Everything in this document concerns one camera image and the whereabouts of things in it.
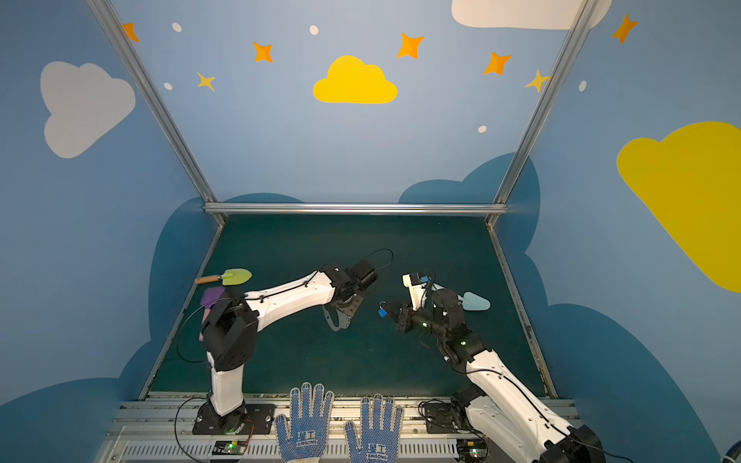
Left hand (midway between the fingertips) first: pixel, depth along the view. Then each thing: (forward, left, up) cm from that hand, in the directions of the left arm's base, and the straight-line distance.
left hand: (350, 304), depth 89 cm
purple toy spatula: (+5, +48, -5) cm, 49 cm away
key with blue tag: (-7, -10, +9) cm, 15 cm away
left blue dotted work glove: (-35, +10, -6) cm, 37 cm away
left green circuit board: (-37, +28, -7) cm, 47 cm away
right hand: (-6, -11, +12) cm, 17 cm away
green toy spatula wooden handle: (+13, +44, -6) cm, 46 cm away
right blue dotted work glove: (-35, -9, -6) cm, 37 cm away
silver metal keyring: (-6, -9, +11) cm, 15 cm away
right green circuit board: (-36, -33, -7) cm, 50 cm away
